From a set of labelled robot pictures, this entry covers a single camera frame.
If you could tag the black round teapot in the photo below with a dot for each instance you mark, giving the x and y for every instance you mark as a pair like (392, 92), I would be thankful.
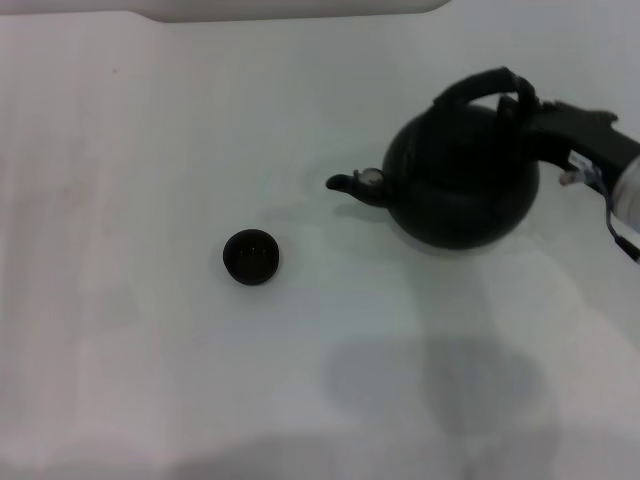
(450, 190)

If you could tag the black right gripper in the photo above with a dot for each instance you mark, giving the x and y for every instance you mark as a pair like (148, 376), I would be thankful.
(585, 132)

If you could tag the small dark teacup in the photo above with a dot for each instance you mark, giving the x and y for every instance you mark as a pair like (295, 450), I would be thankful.
(250, 257)

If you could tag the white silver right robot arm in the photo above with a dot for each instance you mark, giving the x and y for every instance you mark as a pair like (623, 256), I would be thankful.
(630, 192)

